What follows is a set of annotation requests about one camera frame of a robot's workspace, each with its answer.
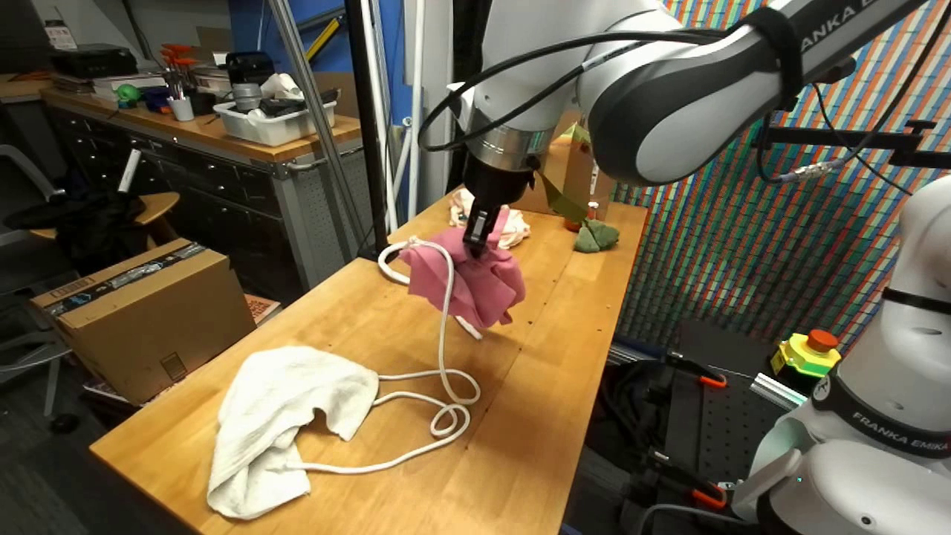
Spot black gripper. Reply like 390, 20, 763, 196
461, 162, 528, 258

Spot magenta pink cloth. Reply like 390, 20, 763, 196
399, 228, 528, 335

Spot thick white rope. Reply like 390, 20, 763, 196
375, 239, 486, 341

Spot thin white cord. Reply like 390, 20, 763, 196
293, 240, 483, 477

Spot olive green felt cloth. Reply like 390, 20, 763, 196
572, 218, 623, 257

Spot white towel cloth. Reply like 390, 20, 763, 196
204, 341, 381, 523

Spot black upright pole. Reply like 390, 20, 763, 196
342, 0, 391, 261

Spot white tube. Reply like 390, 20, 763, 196
402, 0, 427, 222
357, 0, 402, 234

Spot silver slanted tripod pole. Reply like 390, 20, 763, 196
268, 0, 370, 257

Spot white plastic bin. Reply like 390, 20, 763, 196
210, 96, 339, 150

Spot multicoloured patterned backdrop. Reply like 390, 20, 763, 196
592, 0, 938, 350

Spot wooden workbench dark cabinets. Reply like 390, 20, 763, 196
42, 86, 366, 294

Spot blue board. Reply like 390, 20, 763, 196
228, 0, 409, 129

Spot wooden stool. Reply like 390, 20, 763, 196
26, 187, 185, 248

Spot white cup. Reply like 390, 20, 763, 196
162, 90, 195, 126

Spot silver aluminium extrusion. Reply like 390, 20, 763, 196
749, 368, 815, 411

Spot cardboard box with black tape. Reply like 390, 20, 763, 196
30, 234, 257, 407

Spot yellow red emergency stop button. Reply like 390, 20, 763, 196
770, 326, 843, 383

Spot small orange object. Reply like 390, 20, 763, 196
161, 38, 201, 72

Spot black bag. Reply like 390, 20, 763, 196
6, 187, 150, 277

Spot black case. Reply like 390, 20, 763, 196
48, 46, 142, 81

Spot grey office chair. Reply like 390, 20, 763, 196
0, 141, 64, 425

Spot orange clamp handle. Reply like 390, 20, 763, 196
691, 367, 733, 392
688, 481, 733, 514

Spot short white handle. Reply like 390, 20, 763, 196
116, 145, 146, 196

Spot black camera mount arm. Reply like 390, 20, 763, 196
760, 115, 951, 172

